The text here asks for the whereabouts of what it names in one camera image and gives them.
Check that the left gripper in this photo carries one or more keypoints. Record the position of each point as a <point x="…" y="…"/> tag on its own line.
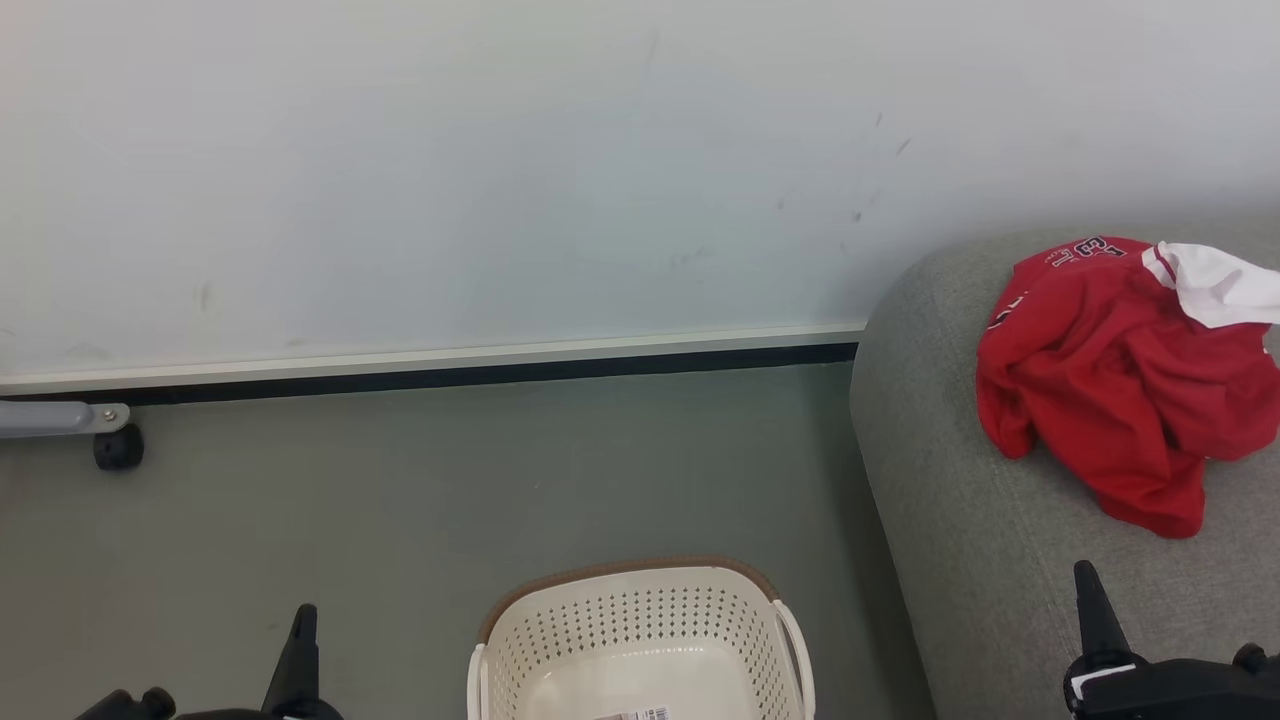
<point x="130" y="708"/>

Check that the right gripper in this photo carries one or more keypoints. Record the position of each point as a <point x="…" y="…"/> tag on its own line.
<point x="1180" y="692"/>

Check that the red jersey with white trim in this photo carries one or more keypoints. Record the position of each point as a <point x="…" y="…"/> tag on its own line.
<point x="1110" y="380"/>

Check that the cream perforated laundry basket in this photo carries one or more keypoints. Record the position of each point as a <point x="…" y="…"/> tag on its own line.
<point x="640" y="620"/>

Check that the grey fabric sofa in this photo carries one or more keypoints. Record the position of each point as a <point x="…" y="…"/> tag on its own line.
<point x="960" y="560"/>

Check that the black caster wheel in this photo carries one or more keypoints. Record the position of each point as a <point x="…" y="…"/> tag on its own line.
<point x="118" y="448"/>

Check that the white and black baseboard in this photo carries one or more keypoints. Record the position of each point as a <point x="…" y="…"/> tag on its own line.
<point x="430" y="365"/>

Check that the white barcode sticker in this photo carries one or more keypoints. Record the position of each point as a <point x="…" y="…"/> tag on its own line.
<point x="635" y="714"/>

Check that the grey metal frame leg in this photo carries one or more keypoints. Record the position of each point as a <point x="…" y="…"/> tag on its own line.
<point x="50" y="418"/>

